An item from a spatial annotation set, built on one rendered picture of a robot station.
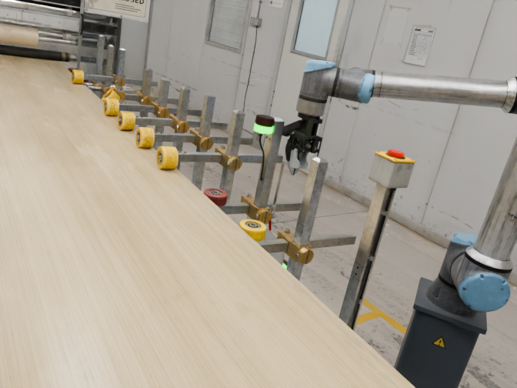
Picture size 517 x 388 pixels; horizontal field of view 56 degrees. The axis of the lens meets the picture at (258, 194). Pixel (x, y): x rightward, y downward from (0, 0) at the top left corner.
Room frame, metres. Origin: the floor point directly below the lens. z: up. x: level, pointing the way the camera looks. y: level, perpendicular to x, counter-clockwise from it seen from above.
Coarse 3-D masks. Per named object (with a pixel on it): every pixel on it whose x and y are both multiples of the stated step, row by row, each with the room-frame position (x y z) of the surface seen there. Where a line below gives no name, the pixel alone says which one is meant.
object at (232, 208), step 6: (228, 204) 1.55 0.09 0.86; (234, 204) 1.56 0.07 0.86; (240, 204) 1.57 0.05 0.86; (246, 204) 1.58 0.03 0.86; (270, 204) 1.63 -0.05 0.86; (276, 204) 1.64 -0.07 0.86; (282, 204) 1.66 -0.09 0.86; (288, 204) 1.67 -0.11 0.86; (294, 204) 1.68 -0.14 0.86; (300, 204) 1.70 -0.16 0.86; (222, 210) 1.52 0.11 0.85; (228, 210) 1.53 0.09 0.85; (234, 210) 1.54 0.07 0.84; (240, 210) 1.56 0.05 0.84; (246, 210) 1.57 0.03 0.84; (270, 210) 1.63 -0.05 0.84; (276, 210) 1.64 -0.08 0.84; (282, 210) 1.66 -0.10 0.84; (288, 210) 1.67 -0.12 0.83; (294, 210) 1.69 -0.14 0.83
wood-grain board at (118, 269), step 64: (0, 64) 3.04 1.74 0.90; (0, 128) 1.76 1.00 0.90; (64, 128) 1.93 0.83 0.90; (0, 192) 1.20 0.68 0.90; (64, 192) 1.28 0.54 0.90; (128, 192) 1.38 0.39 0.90; (192, 192) 1.48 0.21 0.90; (0, 256) 0.89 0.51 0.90; (64, 256) 0.94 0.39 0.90; (128, 256) 1.00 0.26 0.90; (192, 256) 1.06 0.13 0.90; (256, 256) 1.12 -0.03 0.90; (0, 320) 0.69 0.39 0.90; (64, 320) 0.73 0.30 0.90; (128, 320) 0.76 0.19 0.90; (192, 320) 0.80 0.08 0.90; (256, 320) 0.85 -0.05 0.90; (320, 320) 0.89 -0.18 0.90; (0, 384) 0.56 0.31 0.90; (64, 384) 0.58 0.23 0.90; (128, 384) 0.61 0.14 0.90; (192, 384) 0.63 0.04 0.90; (256, 384) 0.66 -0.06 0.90; (320, 384) 0.69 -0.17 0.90; (384, 384) 0.73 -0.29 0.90
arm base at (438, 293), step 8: (440, 280) 1.66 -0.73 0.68; (432, 288) 1.67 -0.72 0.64; (440, 288) 1.64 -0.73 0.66; (448, 288) 1.62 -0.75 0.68; (432, 296) 1.64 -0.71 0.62; (440, 296) 1.62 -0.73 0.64; (448, 296) 1.61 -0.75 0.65; (456, 296) 1.60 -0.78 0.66; (440, 304) 1.61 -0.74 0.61; (448, 304) 1.59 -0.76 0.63; (456, 304) 1.59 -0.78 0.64; (464, 304) 1.59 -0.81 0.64; (456, 312) 1.58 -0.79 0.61; (464, 312) 1.58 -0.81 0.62; (472, 312) 1.59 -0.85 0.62
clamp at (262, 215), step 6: (246, 198) 1.62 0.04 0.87; (252, 198) 1.63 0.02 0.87; (252, 204) 1.57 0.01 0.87; (252, 210) 1.56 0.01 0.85; (258, 210) 1.54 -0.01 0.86; (264, 210) 1.53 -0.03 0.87; (252, 216) 1.55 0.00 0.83; (258, 216) 1.52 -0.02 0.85; (264, 216) 1.53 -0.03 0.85; (270, 216) 1.54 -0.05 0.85; (264, 222) 1.54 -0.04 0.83
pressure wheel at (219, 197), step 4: (212, 188) 1.55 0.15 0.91; (204, 192) 1.50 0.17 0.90; (208, 192) 1.50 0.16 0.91; (212, 192) 1.51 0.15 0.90; (216, 192) 1.51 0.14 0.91; (220, 192) 1.52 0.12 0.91; (224, 192) 1.52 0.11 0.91; (208, 196) 1.48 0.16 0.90; (212, 196) 1.47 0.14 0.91; (216, 196) 1.48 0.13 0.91; (220, 196) 1.48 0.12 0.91; (224, 196) 1.49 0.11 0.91; (212, 200) 1.47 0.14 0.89; (216, 200) 1.48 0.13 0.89; (220, 200) 1.48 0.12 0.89; (224, 200) 1.49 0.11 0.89; (216, 204) 1.48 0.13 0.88; (220, 204) 1.48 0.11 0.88; (224, 204) 1.50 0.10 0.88
